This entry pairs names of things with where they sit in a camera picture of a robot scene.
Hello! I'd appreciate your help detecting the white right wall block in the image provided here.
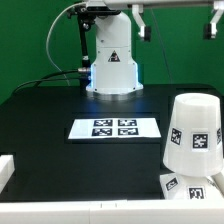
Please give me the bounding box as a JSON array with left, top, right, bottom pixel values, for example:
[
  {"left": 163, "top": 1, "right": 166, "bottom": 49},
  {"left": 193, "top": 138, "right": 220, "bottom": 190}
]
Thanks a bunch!
[{"left": 213, "top": 172, "right": 224, "bottom": 195}]

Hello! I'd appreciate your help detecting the white lamp base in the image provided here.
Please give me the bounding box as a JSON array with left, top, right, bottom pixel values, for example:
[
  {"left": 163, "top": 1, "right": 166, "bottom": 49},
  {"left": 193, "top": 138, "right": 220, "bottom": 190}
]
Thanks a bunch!
[{"left": 160, "top": 173, "right": 223, "bottom": 200}]

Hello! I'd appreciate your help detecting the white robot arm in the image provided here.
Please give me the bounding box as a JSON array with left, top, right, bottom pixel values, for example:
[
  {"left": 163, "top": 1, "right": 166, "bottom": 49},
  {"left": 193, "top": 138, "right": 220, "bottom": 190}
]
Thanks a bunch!
[{"left": 85, "top": 0, "right": 224, "bottom": 100}]

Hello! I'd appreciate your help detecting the black cable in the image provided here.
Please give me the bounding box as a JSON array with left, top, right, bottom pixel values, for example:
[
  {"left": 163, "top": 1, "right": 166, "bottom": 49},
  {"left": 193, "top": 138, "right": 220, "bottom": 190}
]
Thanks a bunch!
[{"left": 12, "top": 69, "right": 88, "bottom": 96}]

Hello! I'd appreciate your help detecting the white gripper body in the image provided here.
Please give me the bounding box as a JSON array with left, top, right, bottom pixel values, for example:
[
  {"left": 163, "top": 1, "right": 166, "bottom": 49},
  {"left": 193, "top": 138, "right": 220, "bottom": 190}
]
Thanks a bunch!
[{"left": 84, "top": 0, "right": 224, "bottom": 9}]

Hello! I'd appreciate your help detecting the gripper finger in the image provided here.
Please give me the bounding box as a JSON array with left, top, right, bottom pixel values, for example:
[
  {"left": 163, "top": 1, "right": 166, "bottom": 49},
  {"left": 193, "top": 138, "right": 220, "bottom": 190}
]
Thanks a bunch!
[
  {"left": 132, "top": 5, "right": 151, "bottom": 42},
  {"left": 203, "top": 4, "right": 224, "bottom": 40}
]

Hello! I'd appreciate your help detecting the white wall block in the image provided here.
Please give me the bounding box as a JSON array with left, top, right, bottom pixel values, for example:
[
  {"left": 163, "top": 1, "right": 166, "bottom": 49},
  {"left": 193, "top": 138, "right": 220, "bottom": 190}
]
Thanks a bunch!
[
  {"left": 0, "top": 155, "right": 15, "bottom": 193},
  {"left": 213, "top": 172, "right": 224, "bottom": 195}
]

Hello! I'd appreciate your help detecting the white marker plate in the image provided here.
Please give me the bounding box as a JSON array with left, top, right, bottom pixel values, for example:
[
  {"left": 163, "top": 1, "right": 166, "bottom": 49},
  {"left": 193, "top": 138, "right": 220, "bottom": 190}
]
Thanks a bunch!
[{"left": 68, "top": 118, "right": 161, "bottom": 140}]

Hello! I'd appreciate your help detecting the white lamp shade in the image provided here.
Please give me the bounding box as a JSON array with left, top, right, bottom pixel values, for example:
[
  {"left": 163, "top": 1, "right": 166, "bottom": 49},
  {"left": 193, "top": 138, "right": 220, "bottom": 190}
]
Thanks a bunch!
[{"left": 163, "top": 93, "right": 223, "bottom": 177}]

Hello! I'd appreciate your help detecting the white left wall block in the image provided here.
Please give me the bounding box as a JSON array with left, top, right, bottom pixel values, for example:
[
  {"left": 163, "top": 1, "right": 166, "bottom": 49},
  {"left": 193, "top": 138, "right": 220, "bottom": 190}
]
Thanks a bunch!
[{"left": 0, "top": 155, "right": 15, "bottom": 193}]

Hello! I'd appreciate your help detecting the grey cable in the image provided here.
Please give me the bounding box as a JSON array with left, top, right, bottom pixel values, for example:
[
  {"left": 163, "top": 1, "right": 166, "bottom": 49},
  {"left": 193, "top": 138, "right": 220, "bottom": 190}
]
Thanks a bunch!
[{"left": 45, "top": 2, "right": 84, "bottom": 87}]

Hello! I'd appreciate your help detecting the white front wall bar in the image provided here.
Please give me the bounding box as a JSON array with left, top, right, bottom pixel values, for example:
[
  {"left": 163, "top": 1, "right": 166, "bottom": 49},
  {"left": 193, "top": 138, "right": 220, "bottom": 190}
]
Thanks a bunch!
[{"left": 0, "top": 200, "right": 224, "bottom": 224}]

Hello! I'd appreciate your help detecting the black camera stand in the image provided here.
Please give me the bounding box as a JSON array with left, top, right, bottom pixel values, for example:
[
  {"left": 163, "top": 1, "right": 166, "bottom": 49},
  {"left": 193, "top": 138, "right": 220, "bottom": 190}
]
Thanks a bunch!
[{"left": 67, "top": 2, "right": 120, "bottom": 95}]

